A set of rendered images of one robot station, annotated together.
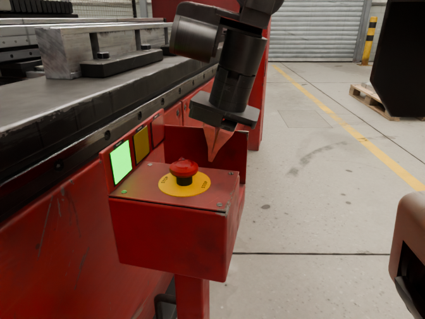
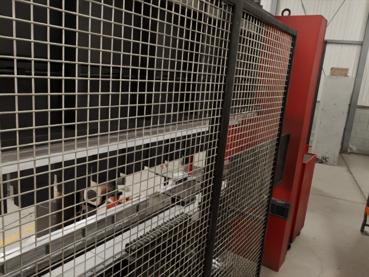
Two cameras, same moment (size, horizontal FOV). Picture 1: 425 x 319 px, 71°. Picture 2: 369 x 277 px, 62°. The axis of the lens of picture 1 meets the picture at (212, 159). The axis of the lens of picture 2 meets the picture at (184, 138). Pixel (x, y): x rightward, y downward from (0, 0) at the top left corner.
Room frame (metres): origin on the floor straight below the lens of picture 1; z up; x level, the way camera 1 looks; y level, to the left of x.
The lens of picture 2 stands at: (2.30, 1.10, 1.78)
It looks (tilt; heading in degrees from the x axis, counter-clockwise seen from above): 12 degrees down; 198
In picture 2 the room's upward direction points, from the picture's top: 5 degrees clockwise
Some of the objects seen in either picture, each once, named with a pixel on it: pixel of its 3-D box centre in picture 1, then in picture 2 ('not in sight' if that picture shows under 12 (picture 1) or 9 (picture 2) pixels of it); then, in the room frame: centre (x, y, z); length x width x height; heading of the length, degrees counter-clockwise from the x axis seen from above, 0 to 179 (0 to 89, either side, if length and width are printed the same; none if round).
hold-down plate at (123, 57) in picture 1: (128, 61); not in sight; (0.76, 0.21, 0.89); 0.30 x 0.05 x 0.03; 165
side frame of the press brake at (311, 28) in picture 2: not in sight; (256, 143); (-0.71, 0.84, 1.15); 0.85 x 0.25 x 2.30; 75
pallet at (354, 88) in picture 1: (400, 100); not in sight; (3.57, -2.31, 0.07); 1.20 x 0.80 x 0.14; 177
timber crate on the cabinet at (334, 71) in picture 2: not in sight; (339, 72); (-5.54, 2.01, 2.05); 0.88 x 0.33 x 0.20; 179
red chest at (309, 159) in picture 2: not in sight; (280, 195); (-1.17, 1.14, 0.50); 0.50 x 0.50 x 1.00; 75
